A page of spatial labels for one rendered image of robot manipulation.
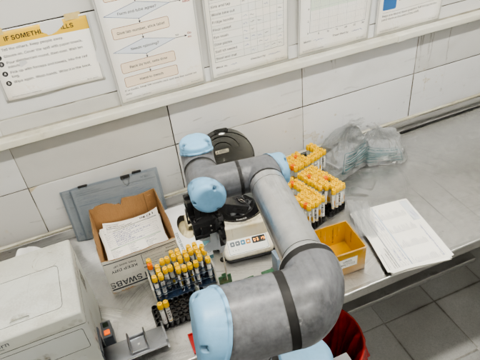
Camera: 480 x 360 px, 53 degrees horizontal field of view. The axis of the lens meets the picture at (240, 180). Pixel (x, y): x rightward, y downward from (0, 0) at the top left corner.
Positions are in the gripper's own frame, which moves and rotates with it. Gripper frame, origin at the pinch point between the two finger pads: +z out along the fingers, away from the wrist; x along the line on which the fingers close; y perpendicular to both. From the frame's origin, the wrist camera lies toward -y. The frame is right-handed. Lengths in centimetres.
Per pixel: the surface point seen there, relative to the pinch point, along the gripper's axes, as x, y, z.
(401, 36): -53, -95, -20
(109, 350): 1.0, 37.0, 22.9
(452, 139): -39, -117, 27
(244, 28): -55, -33, -36
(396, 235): -2, -61, 25
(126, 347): 2.2, 32.3, 22.9
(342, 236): -8, -44, 24
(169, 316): -1.7, 18.5, 21.7
